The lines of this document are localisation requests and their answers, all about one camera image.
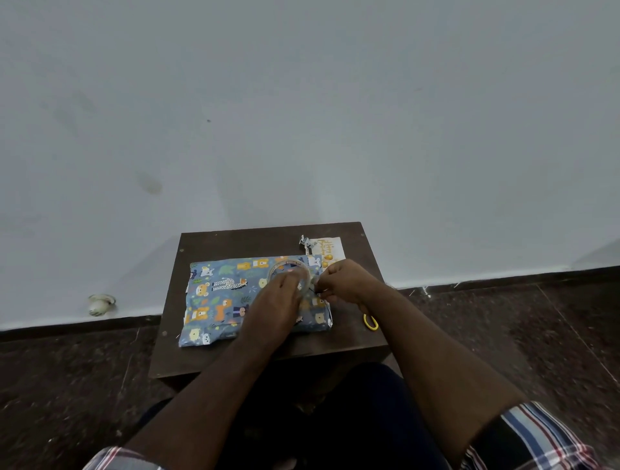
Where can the person's right hand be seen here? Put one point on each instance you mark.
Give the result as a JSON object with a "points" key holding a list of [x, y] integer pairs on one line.
{"points": [[351, 285]]}

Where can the person's left hand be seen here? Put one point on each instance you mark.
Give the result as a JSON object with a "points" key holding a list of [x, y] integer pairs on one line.
{"points": [[271, 317]]}

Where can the person's right fingers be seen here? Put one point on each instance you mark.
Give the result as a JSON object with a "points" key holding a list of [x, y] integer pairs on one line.
{"points": [[325, 286]]}

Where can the person's left fingers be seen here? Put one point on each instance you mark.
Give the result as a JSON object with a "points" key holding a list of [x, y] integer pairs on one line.
{"points": [[286, 290]]}

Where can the clear adhesive tape roll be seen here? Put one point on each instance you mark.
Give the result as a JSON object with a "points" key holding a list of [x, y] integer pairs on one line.
{"points": [[283, 268]]}

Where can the person's right forearm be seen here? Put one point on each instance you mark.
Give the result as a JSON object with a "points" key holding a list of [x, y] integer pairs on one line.
{"points": [[436, 373]]}

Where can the person's left forearm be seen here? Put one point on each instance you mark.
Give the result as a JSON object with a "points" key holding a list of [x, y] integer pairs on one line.
{"points": [[208, 402]]}

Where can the white and yellow greeting card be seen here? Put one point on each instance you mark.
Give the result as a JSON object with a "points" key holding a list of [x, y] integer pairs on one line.
{"points": [[333, 249]]}

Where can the small wrapping paper scrap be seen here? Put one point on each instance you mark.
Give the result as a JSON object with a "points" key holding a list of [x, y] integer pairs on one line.
{"points": [[303, 242]]}

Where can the blue animal print wrapped gift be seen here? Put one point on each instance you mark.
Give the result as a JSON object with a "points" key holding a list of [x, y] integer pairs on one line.
{"points": [[218, 305]]}

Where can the dark trousers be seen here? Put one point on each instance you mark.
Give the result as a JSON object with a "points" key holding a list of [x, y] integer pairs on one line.
{"points": [[363, 426]]}

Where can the white round door stopper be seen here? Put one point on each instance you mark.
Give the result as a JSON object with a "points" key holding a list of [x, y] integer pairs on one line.
{"points": [[100, 304]]}

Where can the plaid shirt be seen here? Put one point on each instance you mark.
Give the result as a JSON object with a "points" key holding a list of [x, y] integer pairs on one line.
{"points": [[537, 436]]}

